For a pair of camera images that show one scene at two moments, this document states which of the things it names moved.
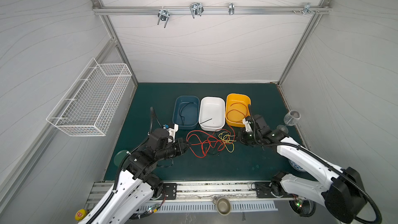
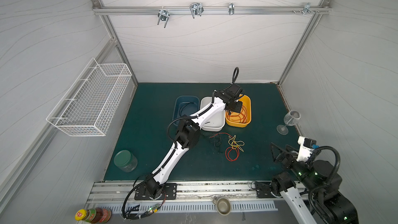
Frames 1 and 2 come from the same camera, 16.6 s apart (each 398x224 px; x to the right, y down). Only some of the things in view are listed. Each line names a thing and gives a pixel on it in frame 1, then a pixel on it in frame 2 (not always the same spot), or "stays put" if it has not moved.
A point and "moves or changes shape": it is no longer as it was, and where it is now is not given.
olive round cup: [223, 205] stays put
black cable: [182, 117] stays put
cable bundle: [220, 138] moves or changes shape
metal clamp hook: [164, 15] stays put
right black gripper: [247, 136] -> [286, 157]
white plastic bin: [212, 113] stays put
